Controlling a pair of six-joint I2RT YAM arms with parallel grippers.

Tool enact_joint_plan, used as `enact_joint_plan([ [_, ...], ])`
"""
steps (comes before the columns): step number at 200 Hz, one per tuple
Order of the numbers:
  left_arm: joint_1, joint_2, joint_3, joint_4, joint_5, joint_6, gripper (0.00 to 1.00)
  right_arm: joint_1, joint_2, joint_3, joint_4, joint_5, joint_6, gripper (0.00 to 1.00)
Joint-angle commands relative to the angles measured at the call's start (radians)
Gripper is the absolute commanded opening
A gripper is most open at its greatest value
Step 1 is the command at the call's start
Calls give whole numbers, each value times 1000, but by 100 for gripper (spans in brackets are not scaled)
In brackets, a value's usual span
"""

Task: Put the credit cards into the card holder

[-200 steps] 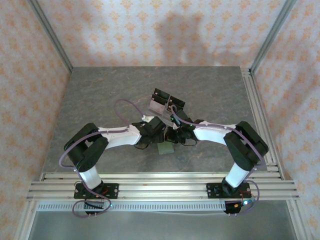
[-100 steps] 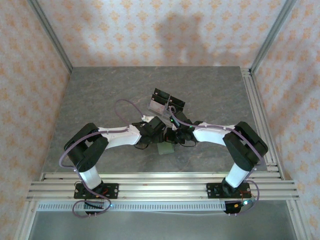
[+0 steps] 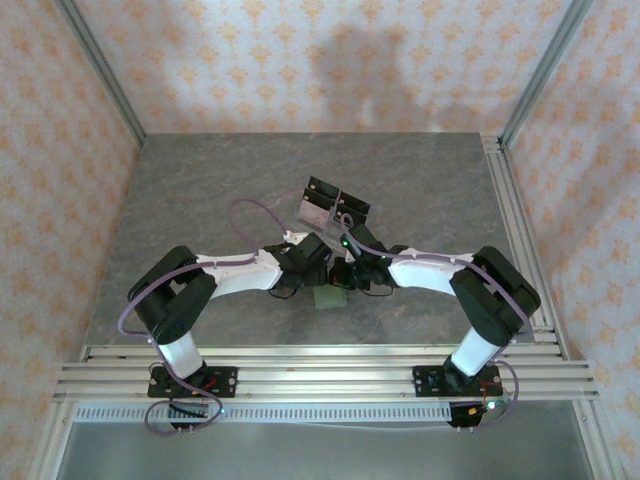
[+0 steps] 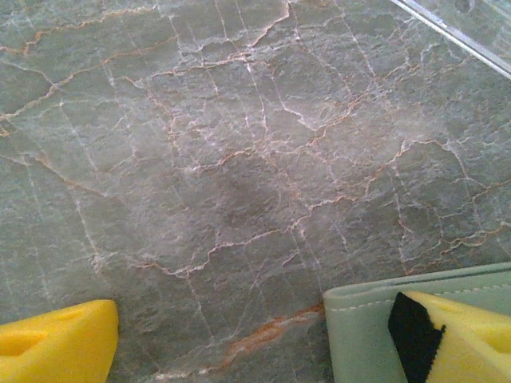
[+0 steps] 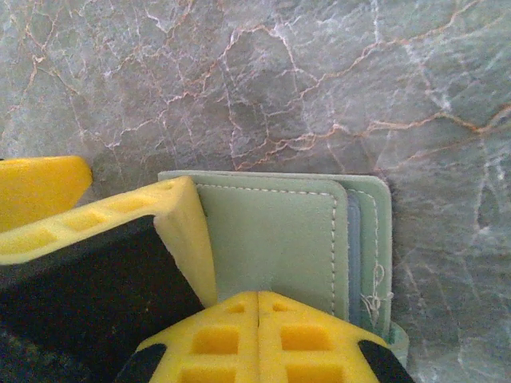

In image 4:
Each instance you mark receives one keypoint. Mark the pale green card holder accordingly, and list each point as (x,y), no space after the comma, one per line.
(351,339)

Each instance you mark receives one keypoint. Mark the clear acrylic card stand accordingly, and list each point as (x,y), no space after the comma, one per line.
(483,28)

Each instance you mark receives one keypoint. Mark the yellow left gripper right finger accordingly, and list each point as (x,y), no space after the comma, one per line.
(475,347)

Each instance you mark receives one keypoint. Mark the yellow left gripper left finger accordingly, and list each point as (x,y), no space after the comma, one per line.
(52,347)

